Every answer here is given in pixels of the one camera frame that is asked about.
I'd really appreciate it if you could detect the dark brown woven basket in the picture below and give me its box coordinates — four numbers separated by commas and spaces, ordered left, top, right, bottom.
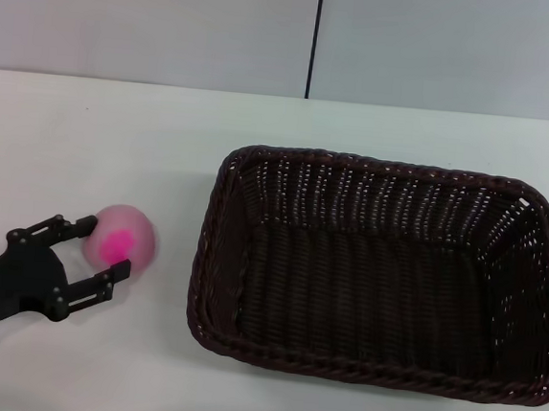
179, 138, 549, 410

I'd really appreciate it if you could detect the black vertical wall strip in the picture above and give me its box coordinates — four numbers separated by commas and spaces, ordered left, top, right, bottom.
304, 0, 325, 101

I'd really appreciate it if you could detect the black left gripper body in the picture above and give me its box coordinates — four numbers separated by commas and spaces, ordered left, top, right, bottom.
0, 240, 74, 348

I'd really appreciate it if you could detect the translucent pink ball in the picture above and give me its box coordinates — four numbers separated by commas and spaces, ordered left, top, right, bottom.
79, 200, 164, 283

